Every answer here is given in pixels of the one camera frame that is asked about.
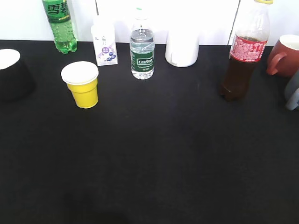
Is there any yellow plastic cup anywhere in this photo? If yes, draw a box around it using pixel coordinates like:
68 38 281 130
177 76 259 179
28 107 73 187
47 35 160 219
61 61 99 109

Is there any cola bottle red label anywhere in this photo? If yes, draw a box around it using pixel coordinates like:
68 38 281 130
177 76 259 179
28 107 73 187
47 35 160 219
220 0 273 101

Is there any green sprite bottle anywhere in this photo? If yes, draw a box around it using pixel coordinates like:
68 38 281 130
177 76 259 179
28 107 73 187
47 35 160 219
42 0 77 54

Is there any black cup white interior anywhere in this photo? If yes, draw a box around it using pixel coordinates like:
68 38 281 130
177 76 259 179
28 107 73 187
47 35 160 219
0 49 36 102

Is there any clear water bottle green label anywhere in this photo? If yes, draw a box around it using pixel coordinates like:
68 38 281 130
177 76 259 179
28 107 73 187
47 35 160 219
129 7 155 80

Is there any white ceramic mug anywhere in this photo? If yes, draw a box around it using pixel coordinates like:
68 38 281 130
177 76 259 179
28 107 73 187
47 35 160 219
165 29 199 68

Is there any white blueberry milk carton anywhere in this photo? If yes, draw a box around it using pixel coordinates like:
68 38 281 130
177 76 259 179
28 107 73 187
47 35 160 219
91 15 118 66

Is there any grey mug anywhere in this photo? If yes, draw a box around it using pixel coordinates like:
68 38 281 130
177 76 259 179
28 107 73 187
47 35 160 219
285 71 299 111

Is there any red ceramic mug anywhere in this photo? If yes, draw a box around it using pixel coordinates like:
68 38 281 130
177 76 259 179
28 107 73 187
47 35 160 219
266 35 299 77

